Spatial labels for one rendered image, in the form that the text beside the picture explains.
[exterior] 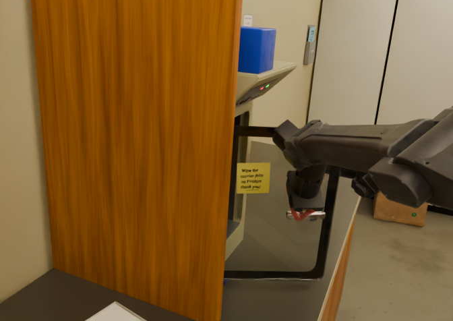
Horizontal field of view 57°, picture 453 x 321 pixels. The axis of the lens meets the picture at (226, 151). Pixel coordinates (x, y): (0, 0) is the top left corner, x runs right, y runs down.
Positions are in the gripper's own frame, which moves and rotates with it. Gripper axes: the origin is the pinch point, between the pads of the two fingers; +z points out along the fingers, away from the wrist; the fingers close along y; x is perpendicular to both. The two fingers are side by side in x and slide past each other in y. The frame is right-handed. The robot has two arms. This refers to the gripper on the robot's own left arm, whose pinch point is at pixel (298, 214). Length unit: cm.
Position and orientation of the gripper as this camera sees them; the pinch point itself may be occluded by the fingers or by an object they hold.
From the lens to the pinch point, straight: 97.8
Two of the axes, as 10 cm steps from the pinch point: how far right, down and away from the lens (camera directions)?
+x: 10.0, 0.1, 0.6
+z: -0.5, 7.1, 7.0
